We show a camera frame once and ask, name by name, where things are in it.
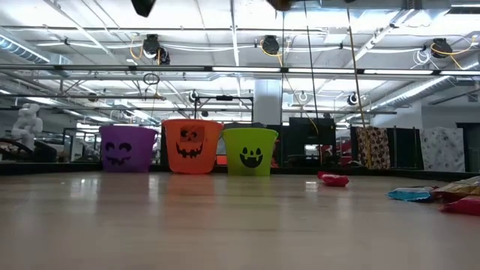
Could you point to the white humanoid figure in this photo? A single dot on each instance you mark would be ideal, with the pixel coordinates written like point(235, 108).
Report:
point(26, 127)

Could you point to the brown patterned hanging cloth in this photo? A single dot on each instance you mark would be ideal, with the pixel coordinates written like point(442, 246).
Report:
point(373, 148)

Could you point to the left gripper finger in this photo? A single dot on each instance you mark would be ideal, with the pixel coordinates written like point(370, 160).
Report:
point(143, 5)

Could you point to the white building column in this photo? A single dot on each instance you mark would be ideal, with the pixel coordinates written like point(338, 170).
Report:
point(268, 101)

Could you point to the purple halloween bucket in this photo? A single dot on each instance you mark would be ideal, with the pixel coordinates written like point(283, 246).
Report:
point(127, 150)

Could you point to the white blue Hershey's bar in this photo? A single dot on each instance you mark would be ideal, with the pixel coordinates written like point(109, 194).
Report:
point(410, 195)

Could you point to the black cabinet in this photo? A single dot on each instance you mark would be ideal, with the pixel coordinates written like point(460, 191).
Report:
point(311, 138)

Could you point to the green halloween bucket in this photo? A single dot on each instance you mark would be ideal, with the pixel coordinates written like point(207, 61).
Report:
point(232, 150)

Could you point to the long ceiling light bar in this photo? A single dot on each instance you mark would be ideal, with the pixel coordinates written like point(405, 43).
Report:
point(243, 69)

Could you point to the orange halloween bucket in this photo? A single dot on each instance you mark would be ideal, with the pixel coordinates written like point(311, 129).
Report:
point(210, 150)

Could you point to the black metal gantry frame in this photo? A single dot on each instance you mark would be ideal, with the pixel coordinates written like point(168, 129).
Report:
point(225, 98)

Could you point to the black partition panel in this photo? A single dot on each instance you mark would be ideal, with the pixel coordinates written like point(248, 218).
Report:
point(405, 146)

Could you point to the white patterned hanging cloth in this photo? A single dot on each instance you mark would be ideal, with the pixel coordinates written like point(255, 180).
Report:
point(442, 148)

